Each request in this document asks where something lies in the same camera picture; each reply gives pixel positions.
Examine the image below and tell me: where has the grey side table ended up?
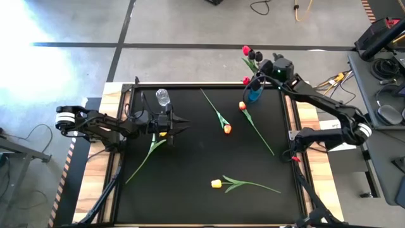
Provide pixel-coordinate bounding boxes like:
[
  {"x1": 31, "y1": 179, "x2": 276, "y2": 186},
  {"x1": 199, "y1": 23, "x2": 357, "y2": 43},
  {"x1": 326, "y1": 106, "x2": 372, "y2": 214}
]
[{"x1": 360, "y1": 128, "x2": 405, "y2": 206}]

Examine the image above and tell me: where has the grey over-ear headphones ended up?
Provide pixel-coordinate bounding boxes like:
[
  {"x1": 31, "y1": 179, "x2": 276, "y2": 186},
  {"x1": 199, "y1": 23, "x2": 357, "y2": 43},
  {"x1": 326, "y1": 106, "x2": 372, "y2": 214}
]
[{"x1": 375, "y1": 84, "x2": 405, "y2": 127}]

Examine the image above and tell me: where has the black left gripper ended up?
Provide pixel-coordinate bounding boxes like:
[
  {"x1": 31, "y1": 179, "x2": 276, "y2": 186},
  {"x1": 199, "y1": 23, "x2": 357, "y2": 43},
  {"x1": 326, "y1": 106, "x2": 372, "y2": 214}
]
[{"x1": 147, "y1": 103, "x2": 191, "y2": 146}]

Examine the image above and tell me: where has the blue glass vase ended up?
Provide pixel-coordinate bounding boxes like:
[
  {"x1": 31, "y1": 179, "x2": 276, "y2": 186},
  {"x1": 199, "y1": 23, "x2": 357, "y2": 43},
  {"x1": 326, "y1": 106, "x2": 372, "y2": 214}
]
[{"x1": 247, "y1": 84, "x2": 264, "y2": 103}]

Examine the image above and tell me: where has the black and red case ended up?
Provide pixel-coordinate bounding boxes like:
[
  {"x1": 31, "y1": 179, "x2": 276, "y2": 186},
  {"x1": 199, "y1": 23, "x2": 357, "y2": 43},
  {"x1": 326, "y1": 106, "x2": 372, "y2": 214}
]
[{"x1": 354, "y1": 17, "x2": 405, "y2": 61}]

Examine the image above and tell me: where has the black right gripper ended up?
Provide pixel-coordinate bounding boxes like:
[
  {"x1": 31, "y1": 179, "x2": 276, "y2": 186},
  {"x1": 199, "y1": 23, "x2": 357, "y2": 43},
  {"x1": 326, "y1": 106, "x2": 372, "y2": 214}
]
[{"x1": 251, "y1": 59, "x2": 275, "y2": 92}]

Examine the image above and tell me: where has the yellow extension cable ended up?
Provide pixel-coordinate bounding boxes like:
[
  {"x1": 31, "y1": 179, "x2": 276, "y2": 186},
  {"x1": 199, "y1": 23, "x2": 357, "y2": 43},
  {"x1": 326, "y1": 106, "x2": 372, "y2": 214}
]
[{"x1": 311, "y1": 71, "x2": 346, "y2": 105}]

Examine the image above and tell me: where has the clear glass vase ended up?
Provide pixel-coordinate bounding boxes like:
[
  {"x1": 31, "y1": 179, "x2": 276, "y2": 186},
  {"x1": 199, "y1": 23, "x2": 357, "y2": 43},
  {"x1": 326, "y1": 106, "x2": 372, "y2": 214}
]
[{"x1": 155, "y1": 88, "x2": 171, "y2": 107}]

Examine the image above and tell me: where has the orange artificial tulip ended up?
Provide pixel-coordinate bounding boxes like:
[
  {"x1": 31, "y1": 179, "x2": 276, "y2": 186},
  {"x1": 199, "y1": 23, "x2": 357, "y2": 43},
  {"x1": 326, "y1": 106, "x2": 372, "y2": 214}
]
[
  {"x1": 199, "y1": 88, "x2": 233, "y2": 135},
  {"x1": 238, "y1": 101, "x2": 275, "y2": 156}
]

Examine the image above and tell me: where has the black metal stand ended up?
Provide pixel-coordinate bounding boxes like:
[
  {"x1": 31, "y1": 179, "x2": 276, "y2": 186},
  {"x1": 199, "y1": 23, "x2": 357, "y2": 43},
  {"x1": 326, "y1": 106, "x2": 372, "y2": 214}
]
[{"x1": 0, "y1": 126, "x2": 53, "y2": 165}]

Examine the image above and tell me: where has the yellow artificial tulip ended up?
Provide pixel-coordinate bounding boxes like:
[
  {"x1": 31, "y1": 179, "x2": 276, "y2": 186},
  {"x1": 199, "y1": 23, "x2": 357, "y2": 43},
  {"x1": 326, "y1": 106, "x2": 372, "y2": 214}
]
[
  {"x1": 125, "y1": 132, "x2": 168, "y2": 185},
  {"x1": 211, "y1": 175, "x2": 282, "y2": 194}
]

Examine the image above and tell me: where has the grey desk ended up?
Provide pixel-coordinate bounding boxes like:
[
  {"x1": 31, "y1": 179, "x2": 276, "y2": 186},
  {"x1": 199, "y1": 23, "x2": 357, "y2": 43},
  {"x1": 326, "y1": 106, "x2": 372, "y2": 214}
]
[{"x1": 347, "y1": 50, "x2": 405, "y2": 130}]

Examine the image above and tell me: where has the black diagonal frame strut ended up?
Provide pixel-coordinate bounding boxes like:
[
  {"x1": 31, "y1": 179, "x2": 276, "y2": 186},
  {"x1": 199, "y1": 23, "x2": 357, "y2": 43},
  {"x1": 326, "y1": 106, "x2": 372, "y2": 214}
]
[
  {"x1": 292, "y1": 158, "x2": 344, "y2": 226},
  {"x1": 77, "y1": 151, "x2": 125, "y2": 226}
]

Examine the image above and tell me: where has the black aluminium table frame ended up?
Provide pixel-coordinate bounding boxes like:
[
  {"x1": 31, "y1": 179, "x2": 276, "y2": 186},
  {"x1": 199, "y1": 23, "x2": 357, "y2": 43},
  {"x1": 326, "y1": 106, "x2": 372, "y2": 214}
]
[{"x1": 107, "y1": 75, "x2": 314, "y2": 226}]

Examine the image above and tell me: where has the coiled black cable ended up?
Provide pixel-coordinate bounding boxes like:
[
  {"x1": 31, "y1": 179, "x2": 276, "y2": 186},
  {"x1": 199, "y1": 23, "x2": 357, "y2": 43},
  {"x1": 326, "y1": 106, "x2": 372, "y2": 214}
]
[{"x1": 369, "y1": 58, "x2": 401, "y2": 80}]

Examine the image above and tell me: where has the black table mat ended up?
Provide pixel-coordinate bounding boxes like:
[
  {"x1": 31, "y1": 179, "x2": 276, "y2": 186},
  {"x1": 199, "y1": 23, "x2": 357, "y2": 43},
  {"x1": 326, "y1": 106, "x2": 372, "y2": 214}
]
[{"x1": 115, "y1": 84, "x2": 305, "y2": 224}]

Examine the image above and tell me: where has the yellow floor cable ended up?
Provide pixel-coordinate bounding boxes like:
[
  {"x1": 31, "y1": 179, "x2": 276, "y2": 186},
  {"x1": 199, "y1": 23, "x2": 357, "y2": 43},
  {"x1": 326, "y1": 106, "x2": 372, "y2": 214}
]
[{"x1": 293, "y1": 0, "x2": 314, "y2": 22}]

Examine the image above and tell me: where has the white paper sheet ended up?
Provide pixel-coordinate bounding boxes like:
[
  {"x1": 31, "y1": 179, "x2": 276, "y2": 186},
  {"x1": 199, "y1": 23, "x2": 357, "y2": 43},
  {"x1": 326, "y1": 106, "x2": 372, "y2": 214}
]
[{"x1": 318, "y1": 118, "x2": 358, "y2": 153}]

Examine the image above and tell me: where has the thin black floor cable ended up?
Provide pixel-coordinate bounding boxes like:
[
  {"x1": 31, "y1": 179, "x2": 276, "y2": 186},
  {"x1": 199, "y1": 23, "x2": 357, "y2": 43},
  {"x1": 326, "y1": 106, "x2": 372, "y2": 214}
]
[{"x1": 249, "y1": 0, "x2": 271, "y2": 16}]

